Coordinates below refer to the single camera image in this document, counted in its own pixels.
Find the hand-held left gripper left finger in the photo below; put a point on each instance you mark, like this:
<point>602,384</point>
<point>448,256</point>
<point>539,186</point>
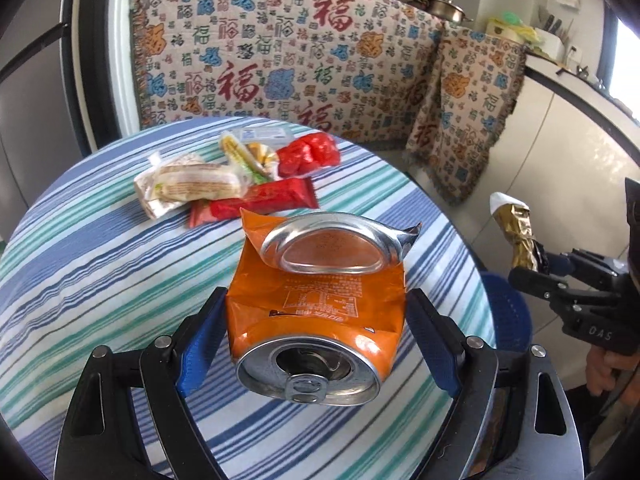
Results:
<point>200,350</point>

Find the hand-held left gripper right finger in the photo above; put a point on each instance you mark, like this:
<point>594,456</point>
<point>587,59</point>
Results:
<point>447,375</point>

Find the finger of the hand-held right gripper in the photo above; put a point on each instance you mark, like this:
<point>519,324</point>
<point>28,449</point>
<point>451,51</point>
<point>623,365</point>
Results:
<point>580,260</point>
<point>540,285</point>

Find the blue trash bin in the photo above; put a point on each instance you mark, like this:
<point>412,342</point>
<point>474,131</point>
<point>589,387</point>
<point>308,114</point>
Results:
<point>507,310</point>

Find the gold foil wrapper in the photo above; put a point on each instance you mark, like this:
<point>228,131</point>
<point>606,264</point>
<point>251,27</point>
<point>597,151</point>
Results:
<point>517,230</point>

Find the crushed orange can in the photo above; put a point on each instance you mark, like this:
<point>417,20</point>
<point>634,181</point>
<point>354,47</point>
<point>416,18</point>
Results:
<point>310,300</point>

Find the beige snack packet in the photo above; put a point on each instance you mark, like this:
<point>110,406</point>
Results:
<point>185,185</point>

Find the long red wrapper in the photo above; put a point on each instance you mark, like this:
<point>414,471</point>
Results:
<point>270,197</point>

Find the yellow green snack wrapper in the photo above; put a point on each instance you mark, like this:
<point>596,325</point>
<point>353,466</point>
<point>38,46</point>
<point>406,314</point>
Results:
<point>245,157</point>

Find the red plastic bag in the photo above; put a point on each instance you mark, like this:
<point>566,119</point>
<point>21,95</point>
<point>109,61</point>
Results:
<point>310,155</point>

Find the clear plastic packet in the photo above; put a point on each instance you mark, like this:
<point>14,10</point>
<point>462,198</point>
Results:
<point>265,135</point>

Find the person's right hand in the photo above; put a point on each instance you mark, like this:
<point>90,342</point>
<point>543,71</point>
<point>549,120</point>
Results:
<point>602,372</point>

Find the white kitchen counter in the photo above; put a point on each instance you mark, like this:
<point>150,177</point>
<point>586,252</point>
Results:
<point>575,160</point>

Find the round table with striped cloth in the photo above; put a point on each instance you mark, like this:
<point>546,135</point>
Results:
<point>100,260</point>

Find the small printed blanket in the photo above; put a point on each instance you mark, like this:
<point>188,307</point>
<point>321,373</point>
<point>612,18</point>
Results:
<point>465,110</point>

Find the white knife holder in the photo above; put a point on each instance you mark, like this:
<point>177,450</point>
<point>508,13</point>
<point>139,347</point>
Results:
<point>556,40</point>

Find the green yellow container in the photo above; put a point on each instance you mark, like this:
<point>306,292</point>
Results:
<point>512,27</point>

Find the steel pot with lid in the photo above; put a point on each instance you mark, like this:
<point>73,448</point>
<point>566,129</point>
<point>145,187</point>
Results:
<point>445,7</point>

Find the large printed blanket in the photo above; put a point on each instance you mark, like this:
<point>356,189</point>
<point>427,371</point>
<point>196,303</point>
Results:
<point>280,55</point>

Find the grey refrigerator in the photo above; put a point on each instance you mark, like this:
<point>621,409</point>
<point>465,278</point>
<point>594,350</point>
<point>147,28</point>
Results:
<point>35,85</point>

